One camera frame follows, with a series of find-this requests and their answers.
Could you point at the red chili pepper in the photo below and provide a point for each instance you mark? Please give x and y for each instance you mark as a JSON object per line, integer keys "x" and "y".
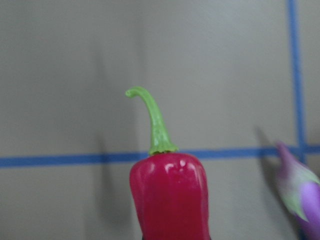
{"x": 169, "y": 188}

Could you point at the purple eggplant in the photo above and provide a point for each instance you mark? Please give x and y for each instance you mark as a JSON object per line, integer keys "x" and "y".
{"x": 299, "y": 190}

